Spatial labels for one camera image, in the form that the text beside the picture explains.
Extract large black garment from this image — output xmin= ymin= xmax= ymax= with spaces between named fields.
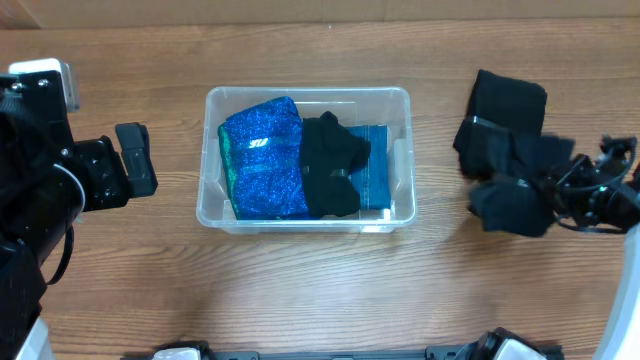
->
xmin=453 ymin=70 xmax=574 ymax=178

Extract sparkly blue garment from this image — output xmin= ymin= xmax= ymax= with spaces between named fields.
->
xmin=217 ymin=96 xmax=309 ymax=220

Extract blue denim jeans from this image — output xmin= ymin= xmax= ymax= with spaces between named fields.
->
xmin=348 ymin=125 xmax=391 ymax=210

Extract clear plastic storage bin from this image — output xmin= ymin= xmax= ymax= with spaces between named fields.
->
xmin=196 ymin=86 xmax=417 ymax=235

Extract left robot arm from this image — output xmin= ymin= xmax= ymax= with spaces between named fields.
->
xmin=1 ymin=70 xmax=158 ymax=359

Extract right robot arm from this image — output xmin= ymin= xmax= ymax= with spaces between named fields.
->
xmin=543 ymin=136 xmax=639 ymax=360

